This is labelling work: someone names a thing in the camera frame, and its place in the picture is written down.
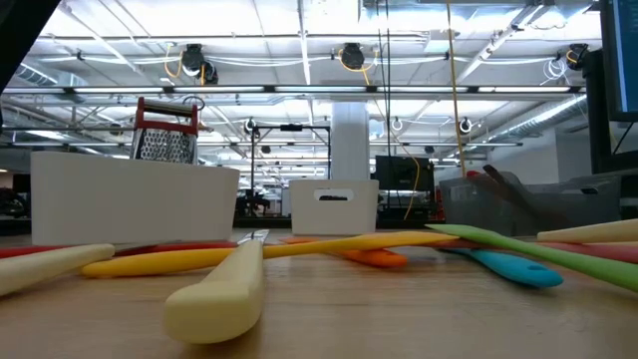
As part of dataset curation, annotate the yellow hanging cable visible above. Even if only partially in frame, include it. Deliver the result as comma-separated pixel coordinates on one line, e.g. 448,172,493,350
445,0,469,180

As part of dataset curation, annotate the cream handle knife dark blade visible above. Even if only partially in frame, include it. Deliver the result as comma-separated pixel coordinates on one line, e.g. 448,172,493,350
0,242,151,298

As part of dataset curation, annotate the black aluminium table frame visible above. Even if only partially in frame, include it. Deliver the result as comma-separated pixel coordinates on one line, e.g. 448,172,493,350
0,214,448,236

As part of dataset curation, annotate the white building column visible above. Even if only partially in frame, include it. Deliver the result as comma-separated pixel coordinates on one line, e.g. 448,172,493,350
331,102,371,181

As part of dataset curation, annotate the pink silicone spatula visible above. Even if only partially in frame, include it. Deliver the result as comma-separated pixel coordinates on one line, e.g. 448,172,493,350
433,237,638,265

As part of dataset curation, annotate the black background screen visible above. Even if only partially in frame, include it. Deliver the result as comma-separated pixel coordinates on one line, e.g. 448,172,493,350
374,155,436,192

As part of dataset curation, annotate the yellow background cable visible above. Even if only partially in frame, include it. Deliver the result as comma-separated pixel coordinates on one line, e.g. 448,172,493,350
402,144,423,221

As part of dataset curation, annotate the red silicone spatula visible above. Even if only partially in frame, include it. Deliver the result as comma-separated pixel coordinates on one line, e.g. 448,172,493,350
0,241,239,260

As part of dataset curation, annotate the orange silicone spatula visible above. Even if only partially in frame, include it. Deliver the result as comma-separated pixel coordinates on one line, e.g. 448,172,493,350
278,235,409,269

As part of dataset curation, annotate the red silicone spoon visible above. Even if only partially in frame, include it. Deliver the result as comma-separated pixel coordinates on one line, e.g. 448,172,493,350
465,169,504,210

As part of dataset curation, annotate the black ceiling cable reel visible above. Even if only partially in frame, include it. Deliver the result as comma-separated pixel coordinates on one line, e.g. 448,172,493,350
340,42,367,71
565,43,590,72
179,43,220,86

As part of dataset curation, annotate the grey translucent bin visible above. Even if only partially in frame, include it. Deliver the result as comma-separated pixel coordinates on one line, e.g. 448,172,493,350
438,171,622,238

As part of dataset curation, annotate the black background frame rig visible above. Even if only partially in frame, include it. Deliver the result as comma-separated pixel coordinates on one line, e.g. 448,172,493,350
248,124,333,220

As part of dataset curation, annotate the black monitor stand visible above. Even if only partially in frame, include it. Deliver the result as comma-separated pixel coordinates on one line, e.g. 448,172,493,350
581,48,614,176

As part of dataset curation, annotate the silver ventilation duct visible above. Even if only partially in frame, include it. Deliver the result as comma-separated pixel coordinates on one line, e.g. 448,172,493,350
485,94,589,145

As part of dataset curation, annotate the large white plastic bin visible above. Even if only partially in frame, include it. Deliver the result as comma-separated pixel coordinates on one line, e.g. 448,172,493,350
30,151,241,246

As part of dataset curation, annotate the green silicone spatula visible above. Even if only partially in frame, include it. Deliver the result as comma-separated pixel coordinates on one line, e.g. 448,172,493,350
426,223,638,294

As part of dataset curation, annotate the yellow silicone spatula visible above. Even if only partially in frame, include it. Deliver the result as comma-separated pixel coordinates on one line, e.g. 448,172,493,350
81,230,460,279

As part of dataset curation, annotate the long ceiling light bar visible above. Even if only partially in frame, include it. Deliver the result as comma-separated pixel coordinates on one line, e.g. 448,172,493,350
0,85,587,96

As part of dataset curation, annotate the blue silicone spatula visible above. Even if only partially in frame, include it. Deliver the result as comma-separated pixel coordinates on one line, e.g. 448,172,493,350
441,247,565,289

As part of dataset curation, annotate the small white plastic bin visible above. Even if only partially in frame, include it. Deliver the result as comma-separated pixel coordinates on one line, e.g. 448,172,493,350
288,179,380,236

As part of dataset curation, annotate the black computer monitor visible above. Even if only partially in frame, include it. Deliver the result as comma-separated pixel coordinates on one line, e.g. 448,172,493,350
599,0,638,124

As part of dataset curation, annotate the brown spoon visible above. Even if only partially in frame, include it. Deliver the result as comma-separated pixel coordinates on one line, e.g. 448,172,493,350
481,164,549,225

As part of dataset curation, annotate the red steel box grater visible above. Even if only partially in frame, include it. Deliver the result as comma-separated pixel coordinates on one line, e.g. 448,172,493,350
130,97,200,166

